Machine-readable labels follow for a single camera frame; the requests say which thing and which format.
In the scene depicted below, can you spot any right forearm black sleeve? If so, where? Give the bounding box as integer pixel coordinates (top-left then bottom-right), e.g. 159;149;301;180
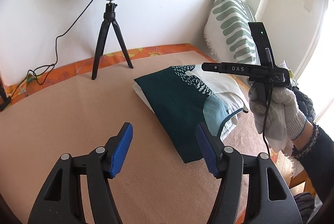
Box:
292;123;333;202

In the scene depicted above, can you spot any white tree print t-shirt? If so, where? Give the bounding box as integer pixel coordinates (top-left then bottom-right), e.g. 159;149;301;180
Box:
133;65;249;164

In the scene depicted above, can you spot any grey striped trouser leg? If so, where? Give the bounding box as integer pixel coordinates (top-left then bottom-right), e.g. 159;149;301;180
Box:
294;192;315;224

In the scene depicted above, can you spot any right hand white knit glove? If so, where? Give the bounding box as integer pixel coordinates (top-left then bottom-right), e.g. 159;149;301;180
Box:
249;82;311;152

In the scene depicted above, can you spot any black mini tripod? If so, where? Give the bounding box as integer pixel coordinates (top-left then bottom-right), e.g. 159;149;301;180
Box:
91;0;134;81

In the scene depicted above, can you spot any pink towel blanket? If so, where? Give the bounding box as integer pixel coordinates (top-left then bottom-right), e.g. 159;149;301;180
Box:
0;49;272;224

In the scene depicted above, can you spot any black clothes pile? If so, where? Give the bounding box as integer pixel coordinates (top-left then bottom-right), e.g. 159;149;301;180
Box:
292;86;316;122

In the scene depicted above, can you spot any orange floral bedsheet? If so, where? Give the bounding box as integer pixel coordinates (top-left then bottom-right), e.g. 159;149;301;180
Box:
5;43;309;188

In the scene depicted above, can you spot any green leaf pattern pillow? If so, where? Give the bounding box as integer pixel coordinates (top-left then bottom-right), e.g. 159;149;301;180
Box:
204;0;260;65

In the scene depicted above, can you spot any black tripod legs left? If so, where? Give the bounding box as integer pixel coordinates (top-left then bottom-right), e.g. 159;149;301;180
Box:
0;78;11;112

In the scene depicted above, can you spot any black ring light cable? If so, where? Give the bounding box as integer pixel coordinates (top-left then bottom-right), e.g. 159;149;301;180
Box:
7;0;97;98

